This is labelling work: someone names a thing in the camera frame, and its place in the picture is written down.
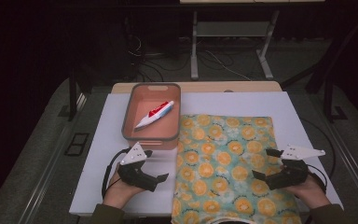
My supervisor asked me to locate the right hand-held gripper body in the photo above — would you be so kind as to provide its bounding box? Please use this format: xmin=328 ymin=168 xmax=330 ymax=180
xmin=264 ymin=144 xmax=326 ymax=191

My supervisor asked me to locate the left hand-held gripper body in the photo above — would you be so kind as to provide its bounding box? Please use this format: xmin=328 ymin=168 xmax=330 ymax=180
xmin=117 ymin=142 xmax=160 ymax=192

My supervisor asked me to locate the orange plastic bin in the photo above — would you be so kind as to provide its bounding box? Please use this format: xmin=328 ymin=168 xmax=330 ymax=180
xmin=121 ymin=82 xmax=182 ymax=151

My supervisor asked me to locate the orange-print cloth tote bag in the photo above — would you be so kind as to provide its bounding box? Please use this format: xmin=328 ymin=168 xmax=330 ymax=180
xmin=171 ymin=113 xmax=303 ymax=224

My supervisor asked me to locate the white red toothpaste tube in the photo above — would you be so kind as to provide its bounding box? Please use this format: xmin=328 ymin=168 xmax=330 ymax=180
xmin=133 ymin=100 xmax=175 ymax=131

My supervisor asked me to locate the person's left hand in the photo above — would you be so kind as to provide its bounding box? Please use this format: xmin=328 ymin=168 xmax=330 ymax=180
xmin=103 ymin=163 xmax=145 ymax=209

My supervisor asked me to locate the person's right hand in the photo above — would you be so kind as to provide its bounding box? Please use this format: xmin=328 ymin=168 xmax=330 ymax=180
xmin=281 ymin=164 xmax=332 ymax=210

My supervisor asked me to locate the white board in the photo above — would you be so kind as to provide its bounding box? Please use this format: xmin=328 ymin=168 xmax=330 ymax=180
xmin=68 ymin=91 xmax=345 ymax=217

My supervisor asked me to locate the black metal stand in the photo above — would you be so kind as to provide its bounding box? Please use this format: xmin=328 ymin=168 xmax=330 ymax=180
xmin=67 ymin=62 xmax=95 ymax=122
xmin=279 ymin=8 xmax=358 ymax=124

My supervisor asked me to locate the grey metal stand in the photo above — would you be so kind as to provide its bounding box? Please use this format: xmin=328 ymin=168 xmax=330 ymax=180
xmin=189 ymin=10 xmax=281 ymax=81

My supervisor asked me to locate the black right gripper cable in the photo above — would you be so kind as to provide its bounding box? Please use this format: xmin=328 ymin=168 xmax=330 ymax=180
xmin=306 ymin=162 xmax=329 ymax=194

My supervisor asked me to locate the long black cable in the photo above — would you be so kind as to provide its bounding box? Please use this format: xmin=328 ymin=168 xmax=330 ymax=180
xmin=301 ymin=117 xmax=337 ymax=180

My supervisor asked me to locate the aluminium rail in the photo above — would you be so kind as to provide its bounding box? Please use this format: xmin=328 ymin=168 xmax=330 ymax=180
xmin=18 ymin=92 xmax=89 ymax=224
xmin=316 ymin=102 xmax=358 ymax=213

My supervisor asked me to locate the black floor socket frame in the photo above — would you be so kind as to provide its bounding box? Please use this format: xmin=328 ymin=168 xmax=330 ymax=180
xmin=63 ymin=132 xmax=90 ymax=157

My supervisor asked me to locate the bundle of floor cables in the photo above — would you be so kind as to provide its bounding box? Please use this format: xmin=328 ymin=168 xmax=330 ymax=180
xmin=125 ymin=18 xmax=255 ymax=82

